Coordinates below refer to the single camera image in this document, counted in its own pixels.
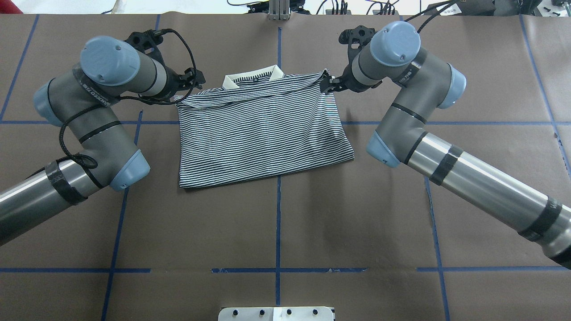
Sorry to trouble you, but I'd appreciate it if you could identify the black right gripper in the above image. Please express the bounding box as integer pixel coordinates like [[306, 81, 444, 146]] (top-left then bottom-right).
[[320, 25, 382, 94]]

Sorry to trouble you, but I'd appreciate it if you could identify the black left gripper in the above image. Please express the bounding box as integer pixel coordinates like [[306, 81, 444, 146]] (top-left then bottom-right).
[[124, 30, 206, 100]]

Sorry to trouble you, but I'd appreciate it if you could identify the navy white striped polo shirt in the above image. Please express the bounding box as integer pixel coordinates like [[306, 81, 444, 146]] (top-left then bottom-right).
[[177, 65, 355, 189]]

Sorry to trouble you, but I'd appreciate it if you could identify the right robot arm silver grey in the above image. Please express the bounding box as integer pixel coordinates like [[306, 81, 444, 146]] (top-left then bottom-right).
[[321, 20, 570, 269]]

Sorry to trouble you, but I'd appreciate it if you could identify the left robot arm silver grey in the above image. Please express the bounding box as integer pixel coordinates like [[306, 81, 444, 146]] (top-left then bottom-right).
[[0, 29, 205, 244]]

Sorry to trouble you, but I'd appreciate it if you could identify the orange black usb hub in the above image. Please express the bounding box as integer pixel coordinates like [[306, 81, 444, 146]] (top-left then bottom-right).
[[321, 0, 351, 16]]

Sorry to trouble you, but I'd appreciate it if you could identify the black spare gripper tool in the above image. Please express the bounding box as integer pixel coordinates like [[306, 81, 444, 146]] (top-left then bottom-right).
[[245, 0, 311, 15]]

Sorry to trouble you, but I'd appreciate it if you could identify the black box with label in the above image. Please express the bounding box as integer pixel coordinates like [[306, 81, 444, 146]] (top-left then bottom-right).
[[423, 0, 496, 16]]

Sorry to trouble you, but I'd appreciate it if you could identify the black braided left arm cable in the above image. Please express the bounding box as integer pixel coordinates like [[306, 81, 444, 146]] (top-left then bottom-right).
[[59, 29, 198, 170]]

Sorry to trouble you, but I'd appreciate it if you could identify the aluminium frame post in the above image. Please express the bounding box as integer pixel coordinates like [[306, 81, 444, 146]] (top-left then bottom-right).
[[269, 0, 291, 21]]

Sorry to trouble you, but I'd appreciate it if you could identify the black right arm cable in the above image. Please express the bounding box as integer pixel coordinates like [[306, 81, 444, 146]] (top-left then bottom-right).
[[415, 0, 464, 34]]

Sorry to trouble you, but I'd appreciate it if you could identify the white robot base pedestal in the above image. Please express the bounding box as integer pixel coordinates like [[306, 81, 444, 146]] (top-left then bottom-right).
[[218, 305, 336, 321]]

